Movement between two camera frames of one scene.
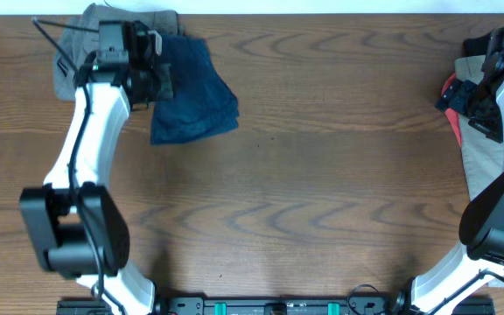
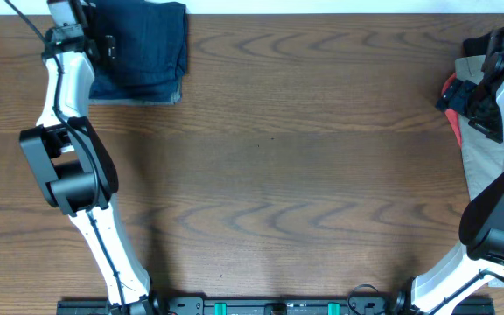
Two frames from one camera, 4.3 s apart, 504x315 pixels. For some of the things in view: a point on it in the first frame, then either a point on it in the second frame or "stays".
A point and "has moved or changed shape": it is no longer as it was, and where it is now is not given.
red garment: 452,114 stays
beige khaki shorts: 482,155 stays
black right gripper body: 473,101 stays
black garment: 476,46 stays
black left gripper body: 150,81 -> 108,46
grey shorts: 77,35 -> 175,100
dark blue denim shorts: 202,105 has moved or changed shape
